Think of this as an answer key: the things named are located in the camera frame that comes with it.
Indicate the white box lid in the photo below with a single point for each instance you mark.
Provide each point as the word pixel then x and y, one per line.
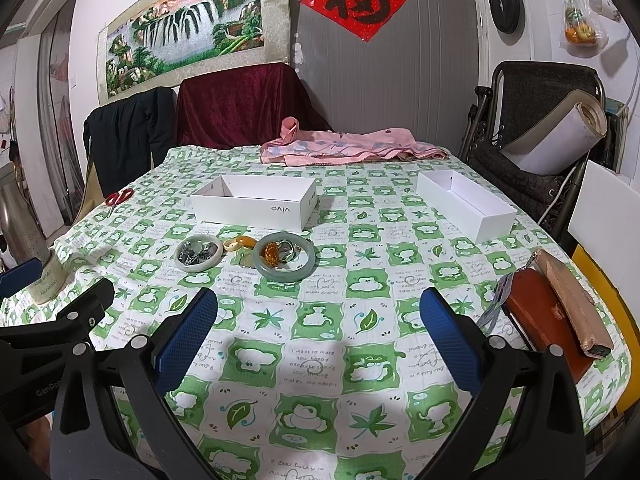
pixel 476 212

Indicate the orange amber pendant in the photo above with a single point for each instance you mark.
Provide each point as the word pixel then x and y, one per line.
pixel 246 241

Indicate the waterfall landscape painting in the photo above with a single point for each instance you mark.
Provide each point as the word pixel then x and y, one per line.
pixel 161 43

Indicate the pink folded cloth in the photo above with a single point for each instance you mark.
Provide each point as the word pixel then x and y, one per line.
pixel 296 147

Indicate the rolled white paper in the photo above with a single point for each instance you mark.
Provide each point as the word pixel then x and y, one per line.
pixel 562 137

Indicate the white vivo phone box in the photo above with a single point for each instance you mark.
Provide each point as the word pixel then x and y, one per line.
pixel 264 202

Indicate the black hanging garment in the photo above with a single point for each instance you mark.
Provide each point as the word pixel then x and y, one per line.
pixel 127 138

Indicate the red handled scissors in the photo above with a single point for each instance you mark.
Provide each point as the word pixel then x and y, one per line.
pixel 118 198

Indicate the black folding chair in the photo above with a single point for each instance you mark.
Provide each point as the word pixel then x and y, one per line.
pixel 521 93

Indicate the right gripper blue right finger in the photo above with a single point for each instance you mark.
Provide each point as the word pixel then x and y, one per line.
pixel 458 340

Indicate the pale green jade pendant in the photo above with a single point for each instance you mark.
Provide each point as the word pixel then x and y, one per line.
pixel 247 261

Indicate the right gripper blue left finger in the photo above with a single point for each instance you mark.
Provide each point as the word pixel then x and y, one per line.
pixel 179 337

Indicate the tan fabric pouch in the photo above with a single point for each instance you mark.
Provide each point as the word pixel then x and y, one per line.
pixel 593 337

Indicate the dark red velvet cloth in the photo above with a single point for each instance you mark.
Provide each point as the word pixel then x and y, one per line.
pixel 242 106

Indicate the pale white jade bangle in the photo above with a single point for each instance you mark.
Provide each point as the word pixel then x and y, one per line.
pixel 198 253

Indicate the green jade bangle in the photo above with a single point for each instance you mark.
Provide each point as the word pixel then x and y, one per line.
pixel 284 257

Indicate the white cylindrical jar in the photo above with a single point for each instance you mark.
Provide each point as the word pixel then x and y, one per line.
pixel 53 278

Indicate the plastic bag with oranges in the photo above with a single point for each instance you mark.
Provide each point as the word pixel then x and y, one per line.
pixel 581 28

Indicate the green white patterned bedsheet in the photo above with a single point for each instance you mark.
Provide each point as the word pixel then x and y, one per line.
pixel 332 377

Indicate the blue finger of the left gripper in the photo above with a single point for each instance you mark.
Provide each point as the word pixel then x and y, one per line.
pixel 72 325
pixel 21 276

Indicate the red brown leather wallet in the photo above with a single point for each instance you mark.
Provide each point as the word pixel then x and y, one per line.
pixel 532 303

